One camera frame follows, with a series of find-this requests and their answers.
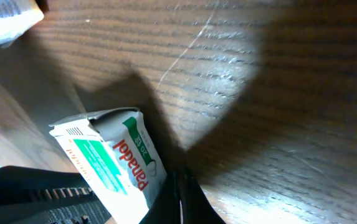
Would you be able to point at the orange tissue pack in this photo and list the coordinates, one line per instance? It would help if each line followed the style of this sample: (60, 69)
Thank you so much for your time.
(16, 17)

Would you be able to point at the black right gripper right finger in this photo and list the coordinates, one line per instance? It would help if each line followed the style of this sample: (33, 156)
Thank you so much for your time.
(181, 201)

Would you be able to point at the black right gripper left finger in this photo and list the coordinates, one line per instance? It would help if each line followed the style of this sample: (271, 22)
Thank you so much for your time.
(42, 196)

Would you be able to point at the white green carton box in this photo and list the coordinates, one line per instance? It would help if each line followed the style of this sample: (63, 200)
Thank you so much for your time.
(114, 153)

